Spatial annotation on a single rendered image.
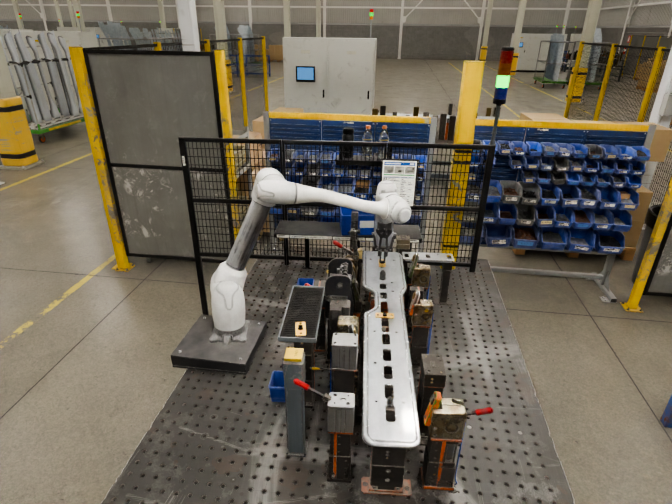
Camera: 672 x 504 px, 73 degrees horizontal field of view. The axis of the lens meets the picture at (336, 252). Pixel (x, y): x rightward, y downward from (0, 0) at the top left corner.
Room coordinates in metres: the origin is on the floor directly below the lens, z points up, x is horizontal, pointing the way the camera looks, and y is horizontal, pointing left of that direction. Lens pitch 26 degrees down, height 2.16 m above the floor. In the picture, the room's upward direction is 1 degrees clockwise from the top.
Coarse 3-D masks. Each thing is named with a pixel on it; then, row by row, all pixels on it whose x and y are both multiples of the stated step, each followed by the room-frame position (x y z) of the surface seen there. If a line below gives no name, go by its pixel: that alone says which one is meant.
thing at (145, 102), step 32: (96, 64) 3.95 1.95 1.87; (128, 64) 3.91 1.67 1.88; (160, 64) 3.87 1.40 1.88; (192, 64) 3.83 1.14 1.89; (224, 64) 3.80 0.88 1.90; (96, 96) 3.96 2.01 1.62; (128, 96) 3.91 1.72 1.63; (160, 96) 3.87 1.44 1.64; (192, 96) 3.83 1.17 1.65; (224, 96) 3.77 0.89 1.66; (96, 128) 3.95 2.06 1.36; (128, 128) 3.92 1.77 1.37; (160, 128) 3.88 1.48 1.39; (192, 128) 3.84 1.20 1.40; (224, 128) 3.77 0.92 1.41; (128, 160) 3.94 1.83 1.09; (160, 160) 3.89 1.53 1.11; (192, 160) 3.85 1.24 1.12; (224, 160) 3.80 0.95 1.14; (128, 192) 3.94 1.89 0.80; (160, 192) 3.90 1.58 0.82; (224, 192) 3.82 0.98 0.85; (128, 224) 3.95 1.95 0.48; (160, 224) 3.90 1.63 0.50; (224, 224) 3.83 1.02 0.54; (160, 256) 3.91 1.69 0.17; (192, 256) 3.90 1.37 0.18
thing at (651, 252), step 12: (660, 216) 3.35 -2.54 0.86; (660, 228) 3.33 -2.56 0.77; (660, 240) 3.33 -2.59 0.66; (648, 252) 3.35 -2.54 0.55; (660, 252) 3.34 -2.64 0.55; (648, 264) 3.34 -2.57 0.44; (660, 264) 3.35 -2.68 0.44; (648, 276) 3.34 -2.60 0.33; (660, 276) 3.35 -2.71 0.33; (636, 288) 3.34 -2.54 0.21; (648, 288) 3.35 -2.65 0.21; (660, 288) 3.35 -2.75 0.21; (636, 300) 3.34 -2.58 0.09
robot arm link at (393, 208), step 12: (300, 192) 2.02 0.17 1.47; (312, 192) 2.05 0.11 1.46; (324, 192) 2.06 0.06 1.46; (336, 192) 2.07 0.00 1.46; (336, 204) 2.04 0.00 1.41; (348, 204) 2.01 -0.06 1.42; (360, 204) 2.00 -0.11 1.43; (372, 204) 1.99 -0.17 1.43; (384, 204) 2.00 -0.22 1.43; (396, 204) 1.98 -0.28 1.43; (408, 204) 2.01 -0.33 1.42; (384, 216) 1.99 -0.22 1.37; (396, 216) 1.95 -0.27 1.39; (408, 216) 1.96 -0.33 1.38
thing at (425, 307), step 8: (416, 304) 1.75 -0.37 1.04; (424, 304) 1.75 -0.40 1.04; (432, 304) 1.75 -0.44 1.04; (416, 312) 1.74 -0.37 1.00; (424, 312) 1.74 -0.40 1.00; (432, 312) 1.74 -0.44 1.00; (416, 320) 1.74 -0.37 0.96; (424, 320) 1.74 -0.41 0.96; (432, 320) 1.75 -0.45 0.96; (416, 328) 1.75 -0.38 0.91; (424, 328) 1.74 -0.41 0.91; (416, 336) 1.75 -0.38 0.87; (424, 336) 1.74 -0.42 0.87; (416, 344) 1.75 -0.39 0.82; (424, 344) 1.74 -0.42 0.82; (416, 352) 1.74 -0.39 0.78; (424, 352) 1.74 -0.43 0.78; (416, 360) 1.74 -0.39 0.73
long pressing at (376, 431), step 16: (368, 256) 2.31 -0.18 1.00; (400, 256) 2.32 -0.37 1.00; (368, 272) 2.12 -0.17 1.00; (400, 272) 2.13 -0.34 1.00; (368, 288) 1.95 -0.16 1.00; (400, 288) 1.96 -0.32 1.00; (400, 304) 1.81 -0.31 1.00; (368, 320) 1.68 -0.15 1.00; (400, 320) 1.68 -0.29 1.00; (368, 336) 1.56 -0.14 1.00; (400, 336) 1.56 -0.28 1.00; (368, 352) 1.46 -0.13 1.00; (400, 352) 1.46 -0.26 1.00; (368, 368) 1.36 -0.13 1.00; (400, 368) 1.36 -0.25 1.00; (368, 384) 1.27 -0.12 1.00; (384, 384) 1.28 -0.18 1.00; (400, 384) 1.28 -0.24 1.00; (368, 400) 1.20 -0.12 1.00; (384, 400) 1.20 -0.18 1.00; (400, 400) 1.20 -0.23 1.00; (368, 416) 1.12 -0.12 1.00; (384, 416) 1.12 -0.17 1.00; (400, 416) 1.12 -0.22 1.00; (416, 416) 1.13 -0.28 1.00; (368, 432) 1.06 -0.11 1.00; (384, 432) 1.06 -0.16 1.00; (400, 432) 1.06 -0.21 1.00; (416, 432) 1.06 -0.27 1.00
